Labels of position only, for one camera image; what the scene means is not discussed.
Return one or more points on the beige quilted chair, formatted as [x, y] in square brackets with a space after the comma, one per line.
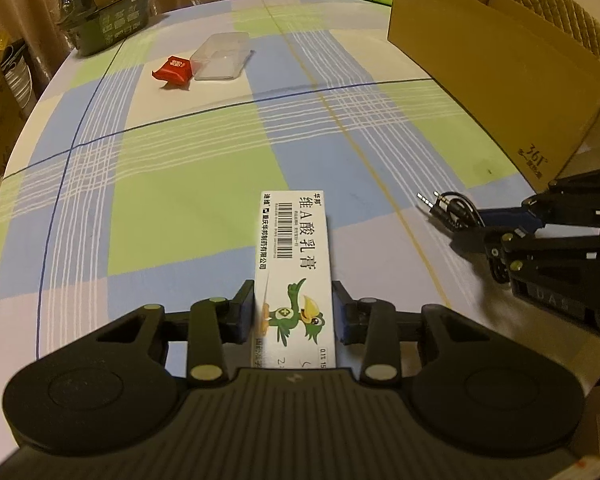
[565, 15]

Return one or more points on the white ointment box bird print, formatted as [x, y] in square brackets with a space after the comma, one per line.
[300, 240]

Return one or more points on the clear plastic case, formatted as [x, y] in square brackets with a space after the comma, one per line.
[220, 57]

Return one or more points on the stack of white bowls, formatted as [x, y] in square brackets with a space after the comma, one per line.
[17, 75]

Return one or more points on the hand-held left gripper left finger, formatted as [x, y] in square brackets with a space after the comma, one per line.
[244, 316]

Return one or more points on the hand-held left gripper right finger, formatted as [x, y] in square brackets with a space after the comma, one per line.
[344, 320]

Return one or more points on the dark green food container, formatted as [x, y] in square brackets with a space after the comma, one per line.
[105, 15]

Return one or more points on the brown cardboard box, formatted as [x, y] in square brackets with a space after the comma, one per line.
[480, 60]

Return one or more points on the small red packet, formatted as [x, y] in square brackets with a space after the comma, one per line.
[172, 70]

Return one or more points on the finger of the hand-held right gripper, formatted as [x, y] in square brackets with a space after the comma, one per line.
[505, 217]
[480, 242]

